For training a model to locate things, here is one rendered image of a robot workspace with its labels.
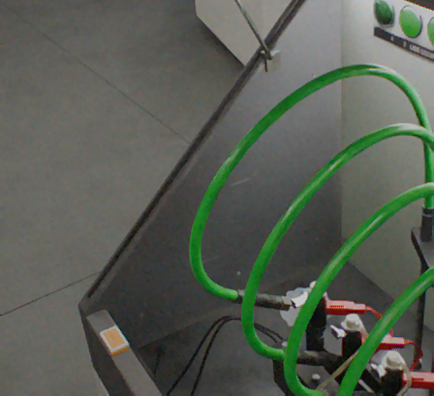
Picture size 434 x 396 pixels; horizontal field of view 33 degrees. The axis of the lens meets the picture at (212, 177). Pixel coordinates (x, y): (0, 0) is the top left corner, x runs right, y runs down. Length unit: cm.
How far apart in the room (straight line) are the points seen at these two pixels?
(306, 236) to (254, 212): 15
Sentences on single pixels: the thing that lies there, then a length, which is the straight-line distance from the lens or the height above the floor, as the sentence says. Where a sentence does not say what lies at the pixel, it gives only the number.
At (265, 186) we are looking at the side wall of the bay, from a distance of 133.
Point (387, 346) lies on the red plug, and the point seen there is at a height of 107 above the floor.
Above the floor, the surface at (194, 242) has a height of 126.
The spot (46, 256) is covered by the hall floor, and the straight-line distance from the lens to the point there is 308.
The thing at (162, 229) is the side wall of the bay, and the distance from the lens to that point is 126.
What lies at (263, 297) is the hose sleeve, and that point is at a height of 113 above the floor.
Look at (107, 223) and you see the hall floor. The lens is 318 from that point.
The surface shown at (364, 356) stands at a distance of 76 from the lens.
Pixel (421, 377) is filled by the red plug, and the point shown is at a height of 108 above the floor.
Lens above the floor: 179
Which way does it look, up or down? 32 degrees down
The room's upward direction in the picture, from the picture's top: 6 degrees counter-clockwise
